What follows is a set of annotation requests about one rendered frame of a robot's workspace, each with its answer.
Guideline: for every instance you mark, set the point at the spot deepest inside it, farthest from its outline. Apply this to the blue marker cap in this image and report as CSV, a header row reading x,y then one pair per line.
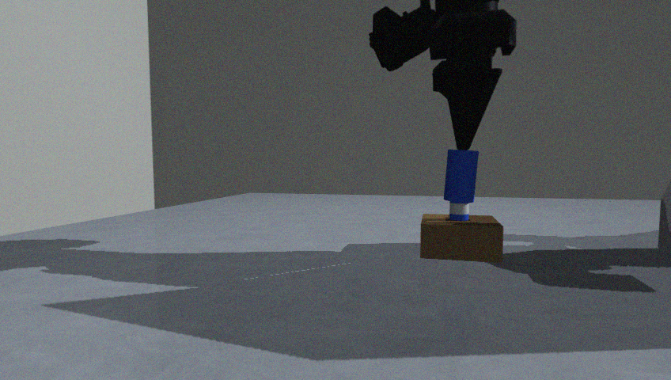
x,y
460,178

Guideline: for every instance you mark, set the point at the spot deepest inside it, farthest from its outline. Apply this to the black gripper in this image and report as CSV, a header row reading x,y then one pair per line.
x,y
467,34

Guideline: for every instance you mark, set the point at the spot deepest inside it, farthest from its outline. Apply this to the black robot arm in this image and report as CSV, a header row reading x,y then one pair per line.
x,y
397,39

